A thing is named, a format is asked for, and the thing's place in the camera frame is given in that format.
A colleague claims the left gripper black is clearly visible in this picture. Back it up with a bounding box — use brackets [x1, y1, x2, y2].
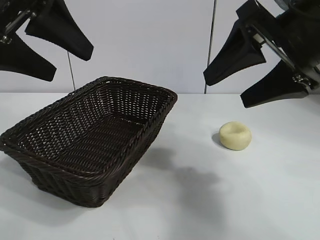
[0, 0, 95, 83]

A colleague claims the dark brown wicker basket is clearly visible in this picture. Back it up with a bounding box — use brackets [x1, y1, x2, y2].
[0, 76, 179, 208]

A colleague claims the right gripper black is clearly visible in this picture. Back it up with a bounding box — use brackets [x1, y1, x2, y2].
[202, 0, 320, 109]

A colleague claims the pale yellow egg yolk pastry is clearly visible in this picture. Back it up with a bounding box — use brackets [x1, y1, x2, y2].
[219, 121, 253, 152]

